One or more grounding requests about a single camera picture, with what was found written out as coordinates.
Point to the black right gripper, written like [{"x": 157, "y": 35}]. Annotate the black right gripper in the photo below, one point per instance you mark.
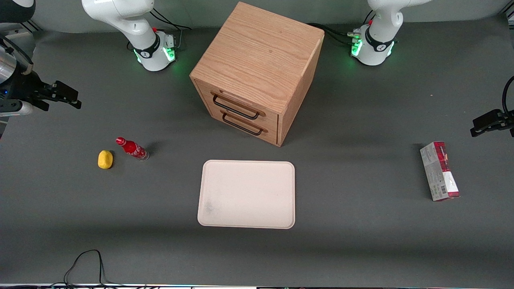
[{"x": 25, "y": 87}]

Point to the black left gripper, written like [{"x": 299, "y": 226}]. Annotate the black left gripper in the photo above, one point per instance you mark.
[{"x": 494, "y": 120}]

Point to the red coke bottle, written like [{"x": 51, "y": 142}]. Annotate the red coke bottle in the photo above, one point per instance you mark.
[{"x": 132, "y": 148}]

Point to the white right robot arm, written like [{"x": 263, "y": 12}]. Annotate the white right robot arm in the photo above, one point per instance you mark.
[{"x": 128, "y": 20}]

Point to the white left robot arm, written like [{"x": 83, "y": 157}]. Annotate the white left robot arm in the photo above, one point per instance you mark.
[{"x": 379, "y": 36}]

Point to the cream plastic tray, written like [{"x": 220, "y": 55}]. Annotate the cream plastic tray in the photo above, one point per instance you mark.
[{"x": 247, "y": 194}]

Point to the grey and red carton box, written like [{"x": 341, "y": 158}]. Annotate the grey and red carton box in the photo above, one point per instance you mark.
[{"x": 439, "y": 170}]

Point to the yellow lemon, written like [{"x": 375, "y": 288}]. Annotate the yellow lemon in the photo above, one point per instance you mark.
[{"x": 105, "y": 159}]

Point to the wooden drawer cabinet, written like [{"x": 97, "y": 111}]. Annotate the wooden drawer cabinet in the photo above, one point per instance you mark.
[{"x": 261, "y": 52}]

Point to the wooden drawer front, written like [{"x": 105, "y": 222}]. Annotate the wooden drawer front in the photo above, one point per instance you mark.
[
  {"x": 273, "y": 120},
  {"x": 271, "y": 135}
]

